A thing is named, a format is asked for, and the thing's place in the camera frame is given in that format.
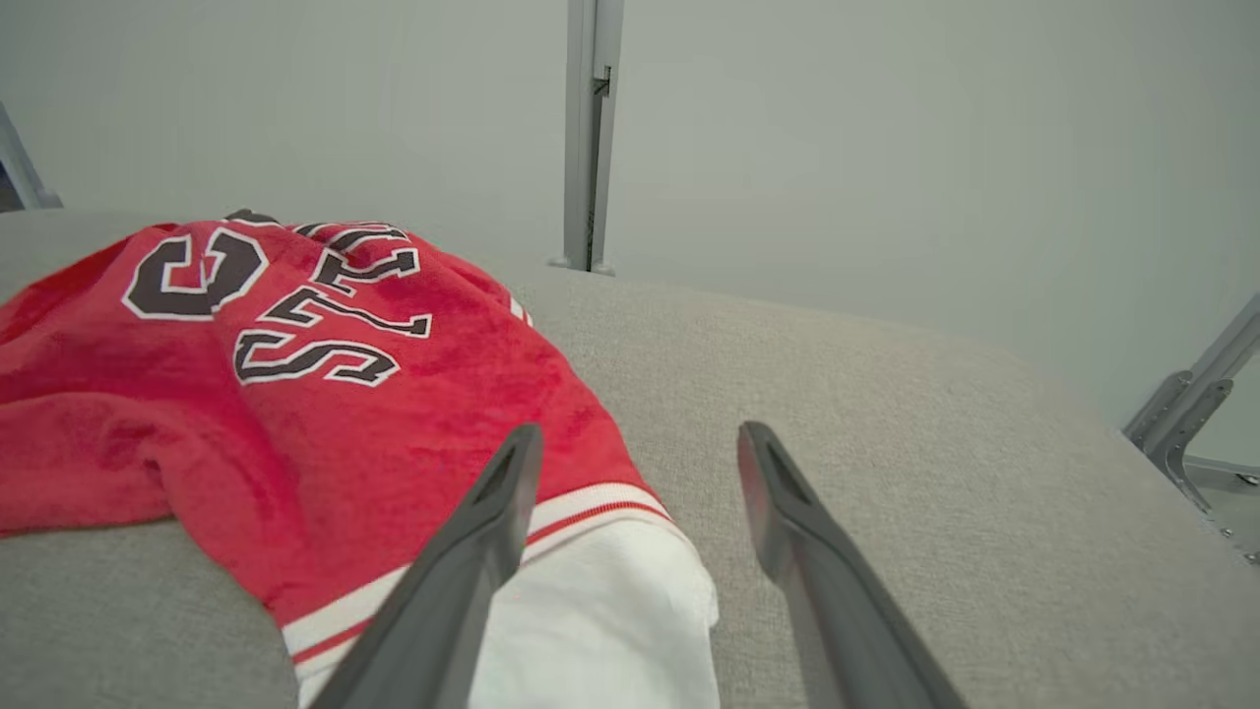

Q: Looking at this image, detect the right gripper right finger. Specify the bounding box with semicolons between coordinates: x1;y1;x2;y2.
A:
737;420;972;709

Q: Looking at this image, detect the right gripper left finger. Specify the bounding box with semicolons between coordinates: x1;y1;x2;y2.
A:
309;422;545;709

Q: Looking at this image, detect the red and white garment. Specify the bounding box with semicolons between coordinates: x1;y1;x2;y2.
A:
0;209;722;709

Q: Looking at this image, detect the grey partition foot bracket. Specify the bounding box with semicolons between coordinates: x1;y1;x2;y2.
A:
1122;293;1260;569

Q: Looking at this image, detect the grey partition post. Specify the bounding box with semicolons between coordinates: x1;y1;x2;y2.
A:
547;0;627;278

